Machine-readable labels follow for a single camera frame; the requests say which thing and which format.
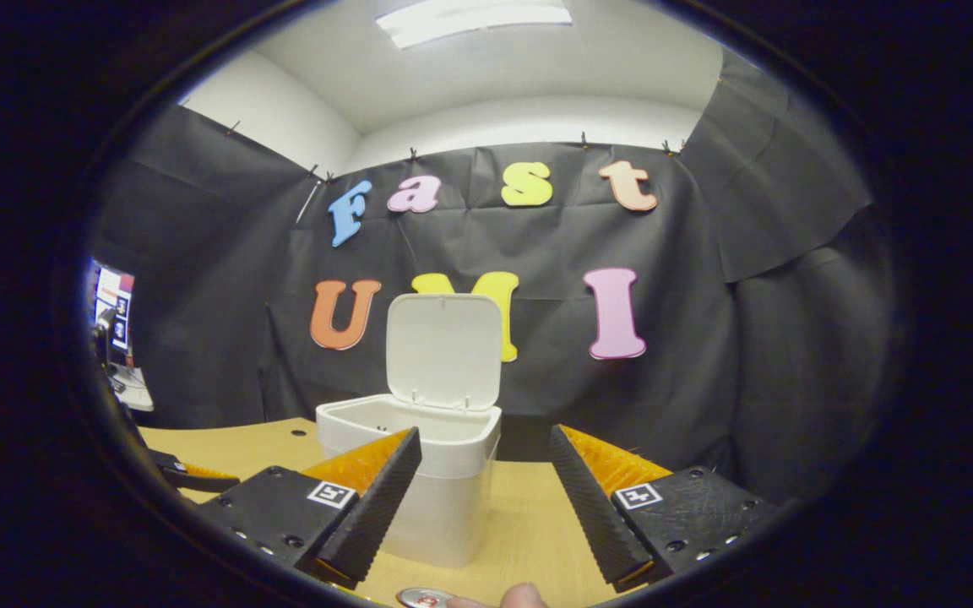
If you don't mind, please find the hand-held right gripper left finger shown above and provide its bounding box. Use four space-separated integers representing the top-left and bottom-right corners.
196 426 423 590

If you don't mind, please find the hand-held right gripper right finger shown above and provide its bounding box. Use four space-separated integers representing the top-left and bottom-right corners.
548 424 780 594

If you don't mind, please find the silver pop can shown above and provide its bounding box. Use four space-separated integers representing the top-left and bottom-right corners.
396 587 454 608

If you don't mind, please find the white desktop garbage bin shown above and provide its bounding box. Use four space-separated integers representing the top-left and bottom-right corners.
315 293 504 568

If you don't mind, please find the white side table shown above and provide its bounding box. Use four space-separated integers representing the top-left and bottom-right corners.
111 363 154 413

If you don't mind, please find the black backdrop cloth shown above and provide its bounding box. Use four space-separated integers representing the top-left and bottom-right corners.
85 46 897 508

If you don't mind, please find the computer monitor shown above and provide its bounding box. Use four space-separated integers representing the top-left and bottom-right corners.
94 266 135 351

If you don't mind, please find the thin white rod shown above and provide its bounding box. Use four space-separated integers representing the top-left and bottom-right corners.
296 179 323 224

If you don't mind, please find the row of small backdrop clips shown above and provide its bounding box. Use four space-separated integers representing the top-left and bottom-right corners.
225 76 724 182

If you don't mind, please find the long ceiling light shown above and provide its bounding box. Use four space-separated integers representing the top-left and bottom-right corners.
377 0 572 49

